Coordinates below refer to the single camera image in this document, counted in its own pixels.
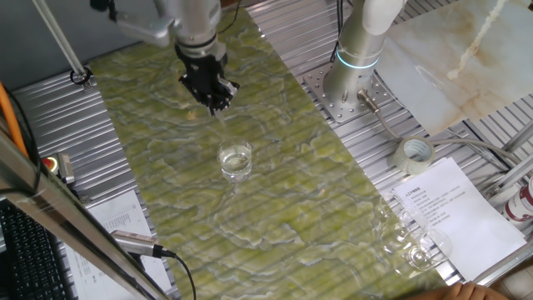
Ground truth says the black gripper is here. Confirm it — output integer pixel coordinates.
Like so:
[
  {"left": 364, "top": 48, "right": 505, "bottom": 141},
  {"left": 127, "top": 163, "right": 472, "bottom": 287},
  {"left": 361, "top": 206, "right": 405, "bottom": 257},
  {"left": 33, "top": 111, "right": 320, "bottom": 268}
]
[{"left": 174, "top": 44, "right": 242, "bottom": 118}]

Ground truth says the clear glass stirring rod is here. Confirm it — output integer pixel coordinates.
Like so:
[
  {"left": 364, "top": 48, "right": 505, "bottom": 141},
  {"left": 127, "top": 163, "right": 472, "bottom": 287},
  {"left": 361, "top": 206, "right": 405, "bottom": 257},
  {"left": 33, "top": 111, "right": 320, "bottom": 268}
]
[{"left": 214, "top": 111, "right": 242, "bottom": 166}]

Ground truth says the glass beaker with water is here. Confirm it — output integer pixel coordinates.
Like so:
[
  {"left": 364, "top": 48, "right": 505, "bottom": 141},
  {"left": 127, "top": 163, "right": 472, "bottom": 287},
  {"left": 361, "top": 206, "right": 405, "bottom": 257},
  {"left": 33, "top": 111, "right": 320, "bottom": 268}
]
[{"left": 217, "top": 136, "right": 254, "bottom": 184}]

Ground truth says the empty glass beaker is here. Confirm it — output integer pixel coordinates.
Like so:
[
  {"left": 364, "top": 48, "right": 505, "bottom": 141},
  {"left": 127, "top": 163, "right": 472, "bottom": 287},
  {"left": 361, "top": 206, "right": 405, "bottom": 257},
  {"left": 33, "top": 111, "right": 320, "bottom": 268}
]
[
  {"left": 395, "top": 207, "right": 431, "bottom": 243},
  {"left": 376, "top": 191, "right": 406, "bottom": 221},
  {"left": 406, "top": 227, "right": 454, "bottom": 272}
]

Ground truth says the person's bare hand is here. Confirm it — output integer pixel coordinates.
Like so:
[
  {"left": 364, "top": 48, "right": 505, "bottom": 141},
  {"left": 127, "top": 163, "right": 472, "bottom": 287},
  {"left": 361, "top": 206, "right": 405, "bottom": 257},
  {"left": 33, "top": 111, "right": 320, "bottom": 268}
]
[{"left": 410, "top": 282, "right": 511, "bottom": 300}]

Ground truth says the green marble pattern mat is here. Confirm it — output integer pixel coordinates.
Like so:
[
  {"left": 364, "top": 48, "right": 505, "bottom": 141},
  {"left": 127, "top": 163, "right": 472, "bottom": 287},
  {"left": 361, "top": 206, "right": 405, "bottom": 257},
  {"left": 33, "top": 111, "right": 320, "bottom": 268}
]
[{"left": 89, "top": 7, "right": 449, "bottom": 300}]

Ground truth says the paper sheet with printed table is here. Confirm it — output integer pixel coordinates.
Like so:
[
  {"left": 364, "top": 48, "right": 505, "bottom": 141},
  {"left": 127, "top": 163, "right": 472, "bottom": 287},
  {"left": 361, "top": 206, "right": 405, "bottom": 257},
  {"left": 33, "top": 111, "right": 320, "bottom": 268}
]
[{"left": 64, "top": 189, "right": 174, "bottom": 300}]

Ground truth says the slim aluminium pole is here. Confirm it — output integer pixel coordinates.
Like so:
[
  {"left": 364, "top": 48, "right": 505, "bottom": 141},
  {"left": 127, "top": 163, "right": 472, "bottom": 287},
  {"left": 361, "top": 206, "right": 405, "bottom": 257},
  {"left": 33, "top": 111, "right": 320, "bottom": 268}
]
[{"left": 31, "top": 0, "right": 91, "bottom": 87}]

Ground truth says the red emergency stop button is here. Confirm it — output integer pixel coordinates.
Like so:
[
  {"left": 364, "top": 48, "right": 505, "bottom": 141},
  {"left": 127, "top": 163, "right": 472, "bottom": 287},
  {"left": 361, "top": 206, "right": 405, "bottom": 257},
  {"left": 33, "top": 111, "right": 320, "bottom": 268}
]
[{"left": 41, "top": 152, "right": 76, "bottom": 185}]

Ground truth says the white tape roll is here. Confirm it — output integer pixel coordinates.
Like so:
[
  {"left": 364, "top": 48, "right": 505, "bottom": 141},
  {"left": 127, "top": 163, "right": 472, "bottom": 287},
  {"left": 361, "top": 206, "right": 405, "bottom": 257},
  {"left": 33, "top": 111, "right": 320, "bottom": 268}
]
[{"left": 392, "top": 136, "right": 436, "bottom": 176}]

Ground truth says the black keyboard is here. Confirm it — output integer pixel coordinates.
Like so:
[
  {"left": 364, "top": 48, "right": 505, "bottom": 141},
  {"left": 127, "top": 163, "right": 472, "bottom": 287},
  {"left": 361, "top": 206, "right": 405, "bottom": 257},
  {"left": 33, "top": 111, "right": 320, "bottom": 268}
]
[{"left": 0, "top": 199, "right": 76, "bottom": 300}]

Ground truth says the beige marble pattern sheet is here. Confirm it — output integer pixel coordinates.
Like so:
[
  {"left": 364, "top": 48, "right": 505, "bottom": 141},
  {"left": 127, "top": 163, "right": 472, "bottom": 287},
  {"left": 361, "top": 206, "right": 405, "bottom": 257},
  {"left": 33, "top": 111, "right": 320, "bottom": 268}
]
[{"left": 374, "top": 0, "right": 533, "bottom": 137}]

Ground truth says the paper sheet with text lines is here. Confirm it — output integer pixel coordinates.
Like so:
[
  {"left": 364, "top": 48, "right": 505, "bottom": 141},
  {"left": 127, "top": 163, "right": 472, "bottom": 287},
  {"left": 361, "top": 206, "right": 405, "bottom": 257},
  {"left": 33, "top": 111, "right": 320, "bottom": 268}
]
[{"left": 393, "top": 157, "right": 528, "bottom": 283}]

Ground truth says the red white can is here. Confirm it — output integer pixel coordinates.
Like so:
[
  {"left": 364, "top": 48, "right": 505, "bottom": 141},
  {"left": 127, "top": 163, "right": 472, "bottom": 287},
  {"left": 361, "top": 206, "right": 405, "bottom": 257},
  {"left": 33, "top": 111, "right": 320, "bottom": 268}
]
[{"left": 501, "top": 177, "right": 533, "bottom": 228}]

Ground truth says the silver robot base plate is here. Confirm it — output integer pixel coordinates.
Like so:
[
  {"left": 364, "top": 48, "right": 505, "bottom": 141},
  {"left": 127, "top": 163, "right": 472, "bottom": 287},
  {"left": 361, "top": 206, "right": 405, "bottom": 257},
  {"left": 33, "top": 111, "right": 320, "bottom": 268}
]
[{"left": 303, "top": 62, "right": 395, "bottom": 124}]

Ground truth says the black ring clamp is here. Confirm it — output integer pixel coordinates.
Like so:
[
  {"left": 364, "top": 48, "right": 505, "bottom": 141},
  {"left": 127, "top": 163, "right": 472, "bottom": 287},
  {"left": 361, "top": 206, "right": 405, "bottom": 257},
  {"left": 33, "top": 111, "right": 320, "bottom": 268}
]
[{"left": 69, "top": 66, "right": 93, "bottom": 88}]

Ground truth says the black base cable loop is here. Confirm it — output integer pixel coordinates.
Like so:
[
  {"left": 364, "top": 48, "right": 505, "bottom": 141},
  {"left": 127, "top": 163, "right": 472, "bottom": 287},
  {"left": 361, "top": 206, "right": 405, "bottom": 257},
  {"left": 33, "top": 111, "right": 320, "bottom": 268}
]
[{"left": 331, "top": 0, "right": 346, "bottom": 63}]

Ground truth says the silver ribbed camera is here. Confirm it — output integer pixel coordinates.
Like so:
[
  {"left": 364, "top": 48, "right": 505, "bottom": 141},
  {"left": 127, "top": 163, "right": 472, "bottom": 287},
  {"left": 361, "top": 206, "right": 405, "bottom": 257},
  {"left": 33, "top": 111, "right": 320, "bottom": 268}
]
[{"left": 110, "top": 230, "right": 166, "bottom": 258}]

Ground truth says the grey base cable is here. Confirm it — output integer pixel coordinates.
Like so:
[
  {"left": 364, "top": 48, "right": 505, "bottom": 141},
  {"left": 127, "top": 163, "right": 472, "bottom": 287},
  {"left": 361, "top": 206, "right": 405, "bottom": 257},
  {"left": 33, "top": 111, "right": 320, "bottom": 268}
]
[{"left": 356, "top": 89, "right": 521, "bottom": 168}]

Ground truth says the black camera cable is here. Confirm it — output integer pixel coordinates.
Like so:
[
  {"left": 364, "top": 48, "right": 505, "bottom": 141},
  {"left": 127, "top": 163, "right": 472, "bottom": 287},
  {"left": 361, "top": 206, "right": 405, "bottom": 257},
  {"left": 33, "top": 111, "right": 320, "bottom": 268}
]
[{"left": 160, "top": 248, "right": 197, "bottom": 300}]

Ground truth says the shiny metal frame bar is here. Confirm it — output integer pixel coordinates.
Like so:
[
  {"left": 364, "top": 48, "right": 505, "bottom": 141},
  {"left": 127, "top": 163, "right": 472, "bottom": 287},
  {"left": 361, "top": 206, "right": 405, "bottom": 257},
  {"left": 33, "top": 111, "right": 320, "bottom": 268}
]
[{"left": 0, "top": 124, "right": 170, "bottom": 300}]

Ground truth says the orange cable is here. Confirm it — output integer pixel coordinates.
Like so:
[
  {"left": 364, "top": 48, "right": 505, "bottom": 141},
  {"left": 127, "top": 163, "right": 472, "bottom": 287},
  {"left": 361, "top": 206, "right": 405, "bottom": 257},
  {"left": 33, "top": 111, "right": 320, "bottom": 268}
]
[{"left": 0, "top": 81, "right": 29, "bottom": 159}]

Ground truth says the aluminium frame profile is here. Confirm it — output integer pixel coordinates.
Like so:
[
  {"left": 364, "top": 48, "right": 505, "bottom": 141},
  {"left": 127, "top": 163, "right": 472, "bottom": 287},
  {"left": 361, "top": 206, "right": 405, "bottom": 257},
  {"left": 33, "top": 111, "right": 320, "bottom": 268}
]
[
  {"left": 482, "top": 120, "right": 533, "bottom": 199},
  {"left": 478, "top": 239, "right": 533, "bottom": 288}
]

